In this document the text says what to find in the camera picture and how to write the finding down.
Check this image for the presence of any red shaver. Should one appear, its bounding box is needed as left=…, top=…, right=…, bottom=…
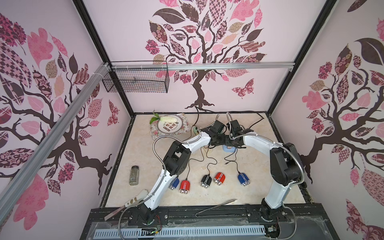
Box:
left=179, top=180, right=191, bottom=194
left=214, top=172, right=226, bottom=186

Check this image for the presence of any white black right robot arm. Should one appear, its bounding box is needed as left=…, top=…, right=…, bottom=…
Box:
left=227, top=120, right=305, bottom=222

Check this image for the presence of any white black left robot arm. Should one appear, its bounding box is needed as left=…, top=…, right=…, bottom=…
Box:
left=121, top=120, right=226, bottom=212

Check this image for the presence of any blue shaver right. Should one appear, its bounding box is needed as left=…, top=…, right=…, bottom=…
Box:
left=238, top=173, right=250, bottom=186

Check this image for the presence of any blue shaver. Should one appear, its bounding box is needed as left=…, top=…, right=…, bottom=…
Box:
left=168, top=177, right=180, bottom=190
left=238, top=173, right=250, bottom=186

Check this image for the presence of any black shaver middle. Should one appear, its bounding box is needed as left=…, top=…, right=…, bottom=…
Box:
left=200, top=175, right=212, bottom=189

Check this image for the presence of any blue shaver left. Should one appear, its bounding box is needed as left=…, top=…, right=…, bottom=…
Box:
left=168, top=177, right=180, bottom=190

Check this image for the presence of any light blue round socket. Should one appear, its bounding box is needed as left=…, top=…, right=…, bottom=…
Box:
left=223, top=145, right=237, bottom=154

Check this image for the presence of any white power strip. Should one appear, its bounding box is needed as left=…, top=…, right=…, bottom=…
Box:
left=191, top=126, right=201, bottom=136

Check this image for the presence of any white patterned plate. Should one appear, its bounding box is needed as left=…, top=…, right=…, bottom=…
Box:
left=156, top=115, right=183, bottom=134

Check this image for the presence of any white flower with leaves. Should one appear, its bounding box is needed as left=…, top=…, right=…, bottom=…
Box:
left=149, top=112, right=178, bottom=125

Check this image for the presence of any floral placemat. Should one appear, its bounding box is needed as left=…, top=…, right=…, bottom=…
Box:
left=150, top=113, right=191, bottom=140

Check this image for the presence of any glass spice jar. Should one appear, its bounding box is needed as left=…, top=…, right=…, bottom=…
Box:
left=129, top=166, right=140, bottom=186

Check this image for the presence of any black power strip cord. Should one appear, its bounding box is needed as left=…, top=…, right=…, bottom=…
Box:
left=194, top=105, right=215, bottom=128

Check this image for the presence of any black socket power cord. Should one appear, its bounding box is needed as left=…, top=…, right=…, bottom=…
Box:
left=247, top=112, right=265, bottom=130

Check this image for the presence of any black middle shaver cable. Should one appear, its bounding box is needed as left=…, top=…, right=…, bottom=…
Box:
left=205, top=148, right=218, bottom=177

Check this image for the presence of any black blue shaver cable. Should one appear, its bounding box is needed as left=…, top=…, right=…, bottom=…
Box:
left=230, top=148, right=244, bottom=175

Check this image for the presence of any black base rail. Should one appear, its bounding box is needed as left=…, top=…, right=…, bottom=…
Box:
left=85, top=203, right=325, bottom=229

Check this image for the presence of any black wire basket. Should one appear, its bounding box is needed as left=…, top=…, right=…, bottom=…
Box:
left=103, top=60, right=170, bottom=94

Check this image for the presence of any aluminium rail back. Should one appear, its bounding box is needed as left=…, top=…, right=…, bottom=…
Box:
left=111, top=62, right=295, bottom=71

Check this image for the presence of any aluminium rail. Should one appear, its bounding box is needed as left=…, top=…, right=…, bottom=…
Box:
left=111, top=62, right=295, bottom=71
left=1, top=63, right=110, bottom=223

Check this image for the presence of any white slotted cable duct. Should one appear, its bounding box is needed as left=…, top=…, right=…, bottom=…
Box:
left=92, top=225, right=266, bottom=240

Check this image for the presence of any aluminium rail left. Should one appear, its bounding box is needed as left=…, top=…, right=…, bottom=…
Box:
left=1, top=63, right=110, bottom=223

